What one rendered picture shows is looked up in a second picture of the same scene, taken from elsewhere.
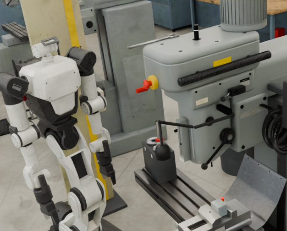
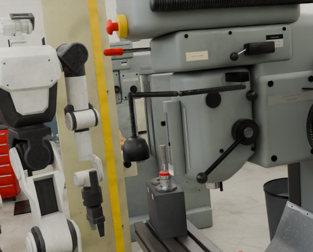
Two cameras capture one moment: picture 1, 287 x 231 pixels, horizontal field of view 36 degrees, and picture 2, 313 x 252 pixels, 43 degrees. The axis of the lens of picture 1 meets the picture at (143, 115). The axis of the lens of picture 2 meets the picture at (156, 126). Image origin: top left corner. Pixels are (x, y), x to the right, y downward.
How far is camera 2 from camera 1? 1.04 m
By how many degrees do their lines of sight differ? 18
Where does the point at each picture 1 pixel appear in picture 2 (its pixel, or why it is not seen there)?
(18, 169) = not seen: hidden behind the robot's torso
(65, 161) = (24, 182)
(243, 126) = (274, 120)
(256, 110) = (296, 97)
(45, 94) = (0, 79)
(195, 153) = (190, 160)
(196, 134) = (192, 124)
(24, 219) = not seen: outside the picture
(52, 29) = not seen: hidden behind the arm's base
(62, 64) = (34, 47)
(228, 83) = (244, 35)
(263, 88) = (308, 63)
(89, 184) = (54, 223)
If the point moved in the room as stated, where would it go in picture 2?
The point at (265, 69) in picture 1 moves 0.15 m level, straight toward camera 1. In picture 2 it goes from (310, 30) to (307, 28)
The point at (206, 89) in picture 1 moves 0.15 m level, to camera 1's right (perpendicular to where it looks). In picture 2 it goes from (206, 37) to (268, 30)
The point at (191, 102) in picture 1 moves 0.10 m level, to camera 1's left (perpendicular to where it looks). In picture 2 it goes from (178, 54) to (138, 58)
